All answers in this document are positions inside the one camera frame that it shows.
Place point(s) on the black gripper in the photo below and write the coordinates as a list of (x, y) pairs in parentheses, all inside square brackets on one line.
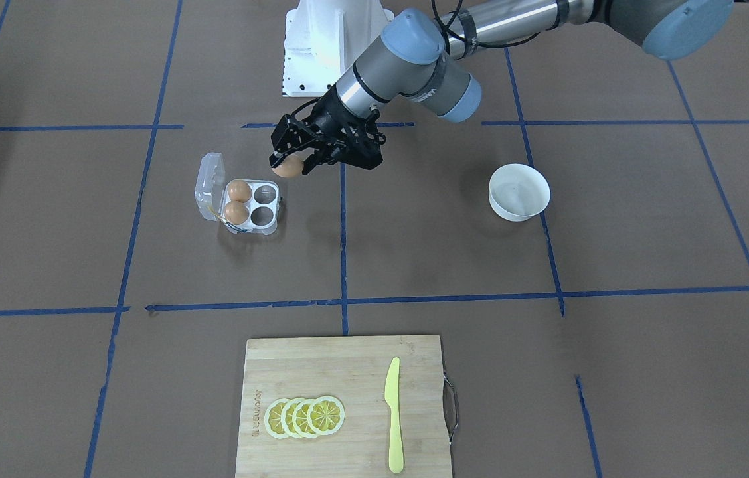
[(327, 121)]

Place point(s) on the brown egg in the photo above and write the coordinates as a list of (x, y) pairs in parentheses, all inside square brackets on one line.
[(290, 167), (236, 213), (239, 191)]

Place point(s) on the clear plastic egg box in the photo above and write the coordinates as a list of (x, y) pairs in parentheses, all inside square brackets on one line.
[(211, 197)]

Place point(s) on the white round bowl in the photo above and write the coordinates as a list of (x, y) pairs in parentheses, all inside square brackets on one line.
[(517, 192)]

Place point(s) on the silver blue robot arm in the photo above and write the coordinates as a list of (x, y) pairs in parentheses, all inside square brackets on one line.
[(417, 57)]

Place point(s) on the wooden cutting board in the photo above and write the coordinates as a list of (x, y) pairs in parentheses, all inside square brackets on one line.
[(353, 369)]

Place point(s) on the yellow lemon slice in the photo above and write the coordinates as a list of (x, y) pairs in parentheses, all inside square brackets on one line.
[(329, 414), (306, 423), (288, 419), (274, 419)]

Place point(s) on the yellow plastic knife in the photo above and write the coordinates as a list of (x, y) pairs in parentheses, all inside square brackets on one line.
[(395, 453)]

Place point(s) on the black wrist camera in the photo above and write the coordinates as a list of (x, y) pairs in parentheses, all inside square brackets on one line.
[(363, 150)]

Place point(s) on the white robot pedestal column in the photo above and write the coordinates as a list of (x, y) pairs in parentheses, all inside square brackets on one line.
[(323, 38)]

